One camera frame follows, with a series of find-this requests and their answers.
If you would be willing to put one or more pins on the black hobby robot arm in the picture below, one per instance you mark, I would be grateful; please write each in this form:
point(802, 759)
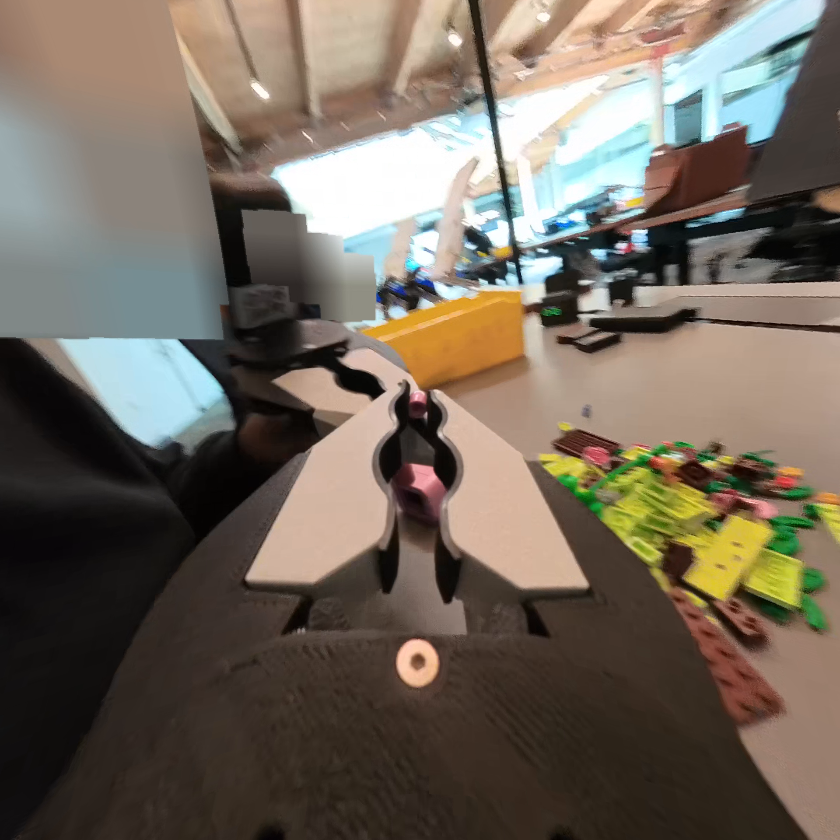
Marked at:
point(400, 292)

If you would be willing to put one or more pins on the short cardboard sign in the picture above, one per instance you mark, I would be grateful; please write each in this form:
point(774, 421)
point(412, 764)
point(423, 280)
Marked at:
point(401, 246)

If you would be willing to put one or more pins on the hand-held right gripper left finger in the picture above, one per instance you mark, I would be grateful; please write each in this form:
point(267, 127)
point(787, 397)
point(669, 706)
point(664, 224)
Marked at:
point(315, 518)

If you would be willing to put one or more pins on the black computer monitor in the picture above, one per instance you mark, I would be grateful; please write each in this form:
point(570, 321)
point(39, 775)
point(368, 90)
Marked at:
point(807, 98)

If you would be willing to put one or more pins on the yellow plastic bin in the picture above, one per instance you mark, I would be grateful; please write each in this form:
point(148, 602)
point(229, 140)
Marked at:
point(453, 334)

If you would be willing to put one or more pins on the pile of toy bricks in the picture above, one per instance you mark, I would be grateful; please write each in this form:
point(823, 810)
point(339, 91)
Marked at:
point(656, 505)

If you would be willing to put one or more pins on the small black cube device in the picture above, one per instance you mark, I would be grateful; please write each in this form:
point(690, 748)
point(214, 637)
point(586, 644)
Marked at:
point(622, 289)

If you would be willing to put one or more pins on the person's left forearm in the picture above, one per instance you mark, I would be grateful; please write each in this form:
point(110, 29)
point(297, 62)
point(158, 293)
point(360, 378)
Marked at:
point(197, 479)

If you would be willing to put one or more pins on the long brown toy plate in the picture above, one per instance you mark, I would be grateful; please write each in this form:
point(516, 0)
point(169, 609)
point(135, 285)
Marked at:
point(728, 669)

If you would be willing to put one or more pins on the small black battery red label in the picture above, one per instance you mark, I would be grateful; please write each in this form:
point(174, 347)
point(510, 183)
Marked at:
point(572, 338)

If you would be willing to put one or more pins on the person's black jacket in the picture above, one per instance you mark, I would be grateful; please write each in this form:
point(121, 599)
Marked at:
point(65, 590)

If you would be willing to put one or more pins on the ceiling spot light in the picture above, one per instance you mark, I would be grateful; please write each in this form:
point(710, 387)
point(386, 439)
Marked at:
point(259, 88)

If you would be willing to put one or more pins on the tall cardboard sign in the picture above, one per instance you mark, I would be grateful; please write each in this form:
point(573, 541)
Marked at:
point(459, 210)

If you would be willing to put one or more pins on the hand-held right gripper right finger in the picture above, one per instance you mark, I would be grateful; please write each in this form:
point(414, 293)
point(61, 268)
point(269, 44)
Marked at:
point(512, 525)

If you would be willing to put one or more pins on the person's left hand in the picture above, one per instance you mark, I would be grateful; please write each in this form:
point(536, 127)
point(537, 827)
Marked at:
point(272, 439)

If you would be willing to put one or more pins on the black charger case green lights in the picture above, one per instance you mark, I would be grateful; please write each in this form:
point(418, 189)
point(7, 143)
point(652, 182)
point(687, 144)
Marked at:
point(558, 308)

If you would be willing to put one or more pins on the brown leather bag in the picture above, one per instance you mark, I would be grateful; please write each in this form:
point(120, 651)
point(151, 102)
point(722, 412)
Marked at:
point(695, 170)

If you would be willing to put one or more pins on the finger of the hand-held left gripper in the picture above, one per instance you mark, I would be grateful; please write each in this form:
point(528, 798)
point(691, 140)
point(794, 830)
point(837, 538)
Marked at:
point(321, 403)
point(374, 367)

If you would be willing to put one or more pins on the flat black device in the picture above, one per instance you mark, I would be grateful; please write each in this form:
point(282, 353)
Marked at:
point(643, 320)

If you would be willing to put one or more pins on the black pole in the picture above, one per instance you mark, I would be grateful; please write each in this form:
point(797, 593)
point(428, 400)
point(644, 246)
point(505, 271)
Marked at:
point(495, 131)

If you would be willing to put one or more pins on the pink toy connector piece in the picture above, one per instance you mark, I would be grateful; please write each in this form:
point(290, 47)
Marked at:
point(417, 495)

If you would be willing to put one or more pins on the wooden-top desk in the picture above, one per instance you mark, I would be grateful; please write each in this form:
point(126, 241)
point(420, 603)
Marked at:
point(656, 220)

